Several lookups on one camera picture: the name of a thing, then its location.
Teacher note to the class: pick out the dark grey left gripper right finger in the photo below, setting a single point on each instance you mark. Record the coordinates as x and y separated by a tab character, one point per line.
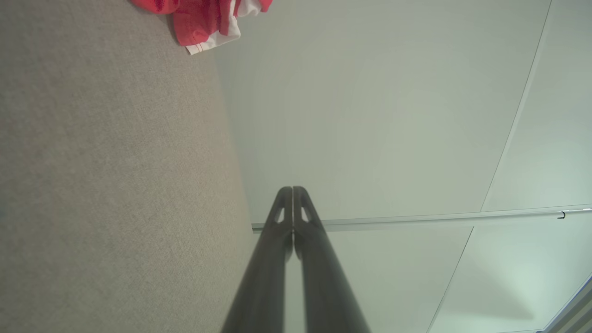
328	296

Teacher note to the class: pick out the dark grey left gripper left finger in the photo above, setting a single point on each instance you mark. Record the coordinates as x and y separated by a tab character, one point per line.
263	286

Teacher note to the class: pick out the red white basketball jersey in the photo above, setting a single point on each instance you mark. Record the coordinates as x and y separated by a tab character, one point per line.
203	21

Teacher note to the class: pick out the grey fabric sofa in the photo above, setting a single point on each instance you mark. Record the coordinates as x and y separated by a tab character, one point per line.
115	185

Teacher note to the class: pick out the white partition panel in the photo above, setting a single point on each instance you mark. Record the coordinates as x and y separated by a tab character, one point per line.
370	115

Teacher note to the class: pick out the grey blue metal bar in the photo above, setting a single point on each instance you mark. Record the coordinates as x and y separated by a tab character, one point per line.
578	310

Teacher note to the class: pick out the grey metal partition post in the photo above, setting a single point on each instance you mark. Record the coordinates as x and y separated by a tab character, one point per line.
416	218

